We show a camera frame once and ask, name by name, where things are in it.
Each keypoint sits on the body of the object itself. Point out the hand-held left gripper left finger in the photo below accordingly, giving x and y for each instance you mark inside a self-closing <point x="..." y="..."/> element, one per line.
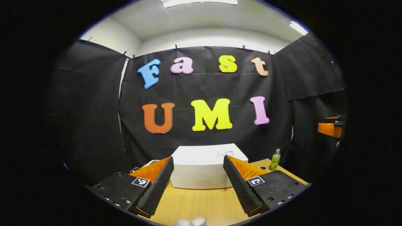
<point x="157" y="188"/>

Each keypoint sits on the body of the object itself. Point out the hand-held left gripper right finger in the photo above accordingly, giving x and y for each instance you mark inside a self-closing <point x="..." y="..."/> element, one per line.
<point x="240" y="188"/>

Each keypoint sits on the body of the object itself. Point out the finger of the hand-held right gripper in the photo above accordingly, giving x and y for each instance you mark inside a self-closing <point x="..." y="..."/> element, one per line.
<point x="326" y="128"/>

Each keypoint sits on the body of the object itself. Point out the white microwave oven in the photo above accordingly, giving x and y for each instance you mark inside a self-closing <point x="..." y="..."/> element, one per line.
<point x="201" y="169"/>

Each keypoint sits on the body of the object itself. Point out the green drink bottle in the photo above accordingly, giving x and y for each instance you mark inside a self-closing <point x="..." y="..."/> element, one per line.
<point x="275" y="160"/>

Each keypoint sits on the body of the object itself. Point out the ceiling light panel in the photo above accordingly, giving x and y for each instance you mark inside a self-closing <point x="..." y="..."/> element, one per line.
<point x="298" y="27"/>

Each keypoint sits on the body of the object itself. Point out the black backdrop cloth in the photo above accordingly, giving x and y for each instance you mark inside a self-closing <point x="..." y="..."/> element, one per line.
<point x="204" y="84"/>

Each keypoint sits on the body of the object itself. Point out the row of black cloth clips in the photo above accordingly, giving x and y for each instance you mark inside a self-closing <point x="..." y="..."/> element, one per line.
<point x="176" y="47"/>

